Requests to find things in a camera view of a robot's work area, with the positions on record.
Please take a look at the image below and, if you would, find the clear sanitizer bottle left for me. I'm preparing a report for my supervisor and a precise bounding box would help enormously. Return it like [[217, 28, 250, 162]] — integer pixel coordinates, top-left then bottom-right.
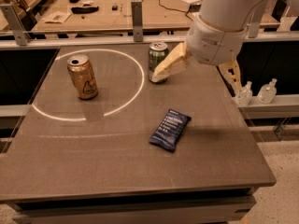
[[235, 81, 252, 106]]

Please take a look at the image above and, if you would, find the paper envelope on bench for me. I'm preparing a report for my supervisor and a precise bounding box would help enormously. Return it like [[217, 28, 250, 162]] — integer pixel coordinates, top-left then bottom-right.
[[43, 11, 71, 24]]

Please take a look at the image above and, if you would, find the clear sanitizer bottle right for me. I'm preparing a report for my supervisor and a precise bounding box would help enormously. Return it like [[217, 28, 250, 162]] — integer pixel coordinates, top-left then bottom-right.
[[257, 78, 277, 104]]

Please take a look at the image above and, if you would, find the metal bracket left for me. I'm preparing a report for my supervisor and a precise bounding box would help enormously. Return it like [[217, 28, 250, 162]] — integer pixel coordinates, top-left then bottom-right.
[[0, 4, 30, 46]]

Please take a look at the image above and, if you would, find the metal bracket middle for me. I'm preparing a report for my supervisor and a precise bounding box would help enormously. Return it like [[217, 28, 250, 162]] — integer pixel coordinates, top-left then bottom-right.
[[131, 1, 143, 42]]

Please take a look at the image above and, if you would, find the clear sanitizer bottle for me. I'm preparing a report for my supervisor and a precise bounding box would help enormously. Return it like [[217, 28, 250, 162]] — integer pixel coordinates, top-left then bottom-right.
[[257, 78, 277, 104], [235, 81, 252, 106]]

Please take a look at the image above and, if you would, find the black tool on bench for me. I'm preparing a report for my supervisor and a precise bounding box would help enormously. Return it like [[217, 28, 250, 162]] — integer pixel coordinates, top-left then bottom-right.
[[71, 7, 99, 14]]

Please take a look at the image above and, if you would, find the metal bracket right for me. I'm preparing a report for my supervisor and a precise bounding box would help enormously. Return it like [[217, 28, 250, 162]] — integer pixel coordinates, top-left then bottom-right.
[[248, 6, 264, 38]]

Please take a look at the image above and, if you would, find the blue rxbar blueberry wrapper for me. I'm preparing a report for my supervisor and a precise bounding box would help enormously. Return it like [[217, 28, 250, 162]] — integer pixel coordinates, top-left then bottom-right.
[[149, 109, 192, 152]]

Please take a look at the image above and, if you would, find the metal bracket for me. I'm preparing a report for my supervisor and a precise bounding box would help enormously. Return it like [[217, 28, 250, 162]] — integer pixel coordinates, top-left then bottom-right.
[[0, 4, 30, 46], [131, 1, 143, 42], [248, 6, 264, 38]]

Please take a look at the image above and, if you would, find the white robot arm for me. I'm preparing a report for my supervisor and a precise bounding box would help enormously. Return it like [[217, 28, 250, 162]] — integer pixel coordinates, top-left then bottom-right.
[[152, 0, 299, 94]]

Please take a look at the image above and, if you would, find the metal guard rail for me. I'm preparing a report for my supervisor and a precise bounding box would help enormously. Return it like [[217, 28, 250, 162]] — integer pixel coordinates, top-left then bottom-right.
[[0, 31, 299, 50]]

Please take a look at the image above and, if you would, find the gold soda can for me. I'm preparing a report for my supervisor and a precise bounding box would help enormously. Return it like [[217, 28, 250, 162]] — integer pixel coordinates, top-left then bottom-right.
[[67, 54, 98, 100]]

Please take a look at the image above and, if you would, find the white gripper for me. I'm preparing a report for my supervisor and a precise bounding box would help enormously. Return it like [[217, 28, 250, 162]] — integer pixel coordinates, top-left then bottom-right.
[[151, 16, 247, 95]]

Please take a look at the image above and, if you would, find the small black block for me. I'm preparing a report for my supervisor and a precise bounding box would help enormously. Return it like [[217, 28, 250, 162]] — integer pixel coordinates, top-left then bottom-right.
[[111, 5, 118, 10]]

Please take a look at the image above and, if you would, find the green soda can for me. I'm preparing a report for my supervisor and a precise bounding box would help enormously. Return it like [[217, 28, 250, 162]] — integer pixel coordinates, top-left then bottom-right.
[[149, 41, 169, 82]]

